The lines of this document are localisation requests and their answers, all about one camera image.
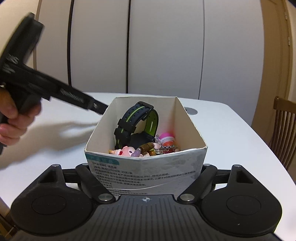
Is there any white paper box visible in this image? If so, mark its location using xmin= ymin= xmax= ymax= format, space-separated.
xmin=85 ymin=96 xmax=207 ymax=196

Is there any person's left hand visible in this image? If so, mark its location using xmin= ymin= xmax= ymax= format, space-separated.
xmin=1 ymin=88 xmax=42 ymax=146

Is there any pink pig figurine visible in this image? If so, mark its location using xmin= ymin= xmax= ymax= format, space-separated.
xmin=109 ymin=146 xmax=135 ymax=157

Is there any pink white round charm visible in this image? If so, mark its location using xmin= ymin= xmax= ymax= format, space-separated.
xmin=159 ymin=133 xmax=175 ymax=146

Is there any wooden chair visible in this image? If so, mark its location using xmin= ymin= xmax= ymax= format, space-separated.
xmin=269 ymin=96 xmax=296 ymax=170

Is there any black green wristwatch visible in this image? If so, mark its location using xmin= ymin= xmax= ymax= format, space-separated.
xmin=114 ymin=101 xmax=159 ymax=149

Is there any white wardrobe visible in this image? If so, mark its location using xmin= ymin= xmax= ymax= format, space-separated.
xmin=36 ymin=0 xmax=265 ymax=102

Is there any brown wooden door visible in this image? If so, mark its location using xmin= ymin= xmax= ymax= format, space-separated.
xmin=251 ymin=1 xmax=293 ymax=138

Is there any grey table cable grommet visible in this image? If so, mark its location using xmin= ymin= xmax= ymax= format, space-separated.
xmin=185 ymin=107 xmax=198 ymax=115

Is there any brown bead bracelet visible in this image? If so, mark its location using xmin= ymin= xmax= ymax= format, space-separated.
xmin=138 ymin=142 xmax=156 ymax=156

